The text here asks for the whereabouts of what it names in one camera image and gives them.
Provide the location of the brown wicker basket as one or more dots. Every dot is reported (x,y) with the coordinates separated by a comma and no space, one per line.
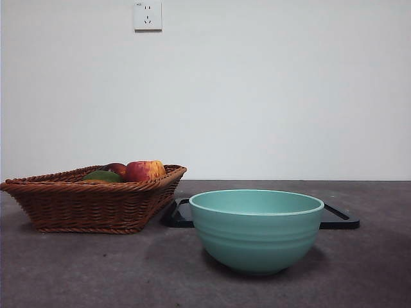
(86,205)

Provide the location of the black rectangular tray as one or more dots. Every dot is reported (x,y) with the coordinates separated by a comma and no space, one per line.
(337,219)

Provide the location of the dark red fruit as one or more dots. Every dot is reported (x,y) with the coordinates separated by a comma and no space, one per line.
(115,168)

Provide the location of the red yellow apple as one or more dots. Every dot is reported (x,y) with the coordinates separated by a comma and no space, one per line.
(144,170)

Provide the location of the white wall socket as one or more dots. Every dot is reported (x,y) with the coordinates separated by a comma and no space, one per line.
(154,16)

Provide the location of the green fruit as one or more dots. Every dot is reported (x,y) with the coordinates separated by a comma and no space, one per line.
(102,176)

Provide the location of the teal ceramic bowl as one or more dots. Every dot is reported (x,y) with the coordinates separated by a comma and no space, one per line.
(257,240)

